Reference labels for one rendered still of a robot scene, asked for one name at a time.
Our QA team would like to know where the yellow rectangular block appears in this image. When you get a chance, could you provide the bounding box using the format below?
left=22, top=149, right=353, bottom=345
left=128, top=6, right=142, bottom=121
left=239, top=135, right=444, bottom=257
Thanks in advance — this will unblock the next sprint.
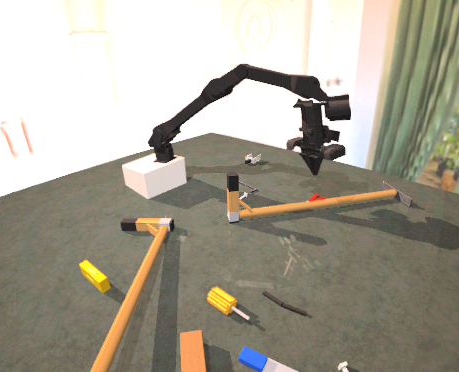
left=79, top=260, right=111, bottom=293

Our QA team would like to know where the yellow-handled screwdriver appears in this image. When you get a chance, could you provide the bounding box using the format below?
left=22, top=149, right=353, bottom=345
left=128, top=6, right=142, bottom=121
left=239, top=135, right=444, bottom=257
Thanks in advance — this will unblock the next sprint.
left=207, top=287, right=250, bottom=320

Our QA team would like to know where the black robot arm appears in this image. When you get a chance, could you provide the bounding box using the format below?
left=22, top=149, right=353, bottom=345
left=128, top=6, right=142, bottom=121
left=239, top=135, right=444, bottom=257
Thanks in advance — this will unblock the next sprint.
left=147, top=64, right=351, bottom=163

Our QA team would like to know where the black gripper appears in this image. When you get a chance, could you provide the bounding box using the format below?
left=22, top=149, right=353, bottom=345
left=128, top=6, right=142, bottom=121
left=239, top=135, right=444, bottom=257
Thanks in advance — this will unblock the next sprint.
left=286, top=122, right=346, bottom=176

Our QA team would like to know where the orange flat bar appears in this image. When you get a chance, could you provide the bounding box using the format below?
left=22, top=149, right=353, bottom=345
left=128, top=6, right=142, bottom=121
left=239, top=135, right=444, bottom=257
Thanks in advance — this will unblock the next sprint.
left=180, top=330, right=207, bottom=372

